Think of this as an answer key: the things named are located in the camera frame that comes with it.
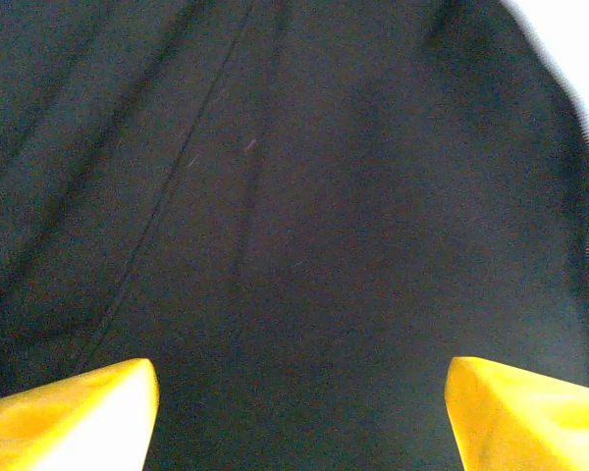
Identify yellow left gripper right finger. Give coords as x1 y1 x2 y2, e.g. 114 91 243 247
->
444 356 589 471

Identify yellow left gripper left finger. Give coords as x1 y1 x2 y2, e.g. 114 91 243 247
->
0 357 159 471

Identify black backpack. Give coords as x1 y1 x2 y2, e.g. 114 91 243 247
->
0 0 589 471

